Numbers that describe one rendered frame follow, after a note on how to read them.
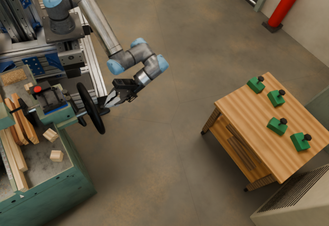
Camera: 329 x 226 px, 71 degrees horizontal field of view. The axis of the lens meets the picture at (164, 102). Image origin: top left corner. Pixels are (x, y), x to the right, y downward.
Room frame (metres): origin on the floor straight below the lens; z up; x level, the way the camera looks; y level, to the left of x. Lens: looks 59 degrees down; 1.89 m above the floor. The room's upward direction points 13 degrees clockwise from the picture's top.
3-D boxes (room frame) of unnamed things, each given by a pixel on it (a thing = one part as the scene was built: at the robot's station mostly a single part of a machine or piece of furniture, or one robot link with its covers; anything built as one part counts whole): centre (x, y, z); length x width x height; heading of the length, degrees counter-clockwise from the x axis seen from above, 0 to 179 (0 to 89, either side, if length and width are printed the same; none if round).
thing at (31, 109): (0.38, 0.54, 0.95); 0.09 x 0.07 x 0.09; 44
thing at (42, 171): (0.37, 0.55, 0.87); 0.61 x 0.30 x 0.06; 44
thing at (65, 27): (1.01, 0.72, 0.87); 0.15 x 0.15 x 0.10
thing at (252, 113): (0.88, -0.77, 0.32); 0.66 x 0.57 x 0.64; 45
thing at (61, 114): (0.43, 0.49, 0.91); 0.15 x 0.14 x 0.09; 44
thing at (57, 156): (0.22, 0.37, 0.92); 0.04 x 0.03 x 0.04; 101
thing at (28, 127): (0.34, 0.56, 0.94); 0.23 x 0.02 x 0.07; 44
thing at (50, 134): (0.29, 0.44, 0.92); 0.04 x 0.04 x 0.03; 69
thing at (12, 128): (0.30, 0.61, 0.92); 0.20 x 0.02 x 0.05; 44
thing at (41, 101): (0.44, 0.49, 0.99); 0.13 x 0.11 x 0.06; 44
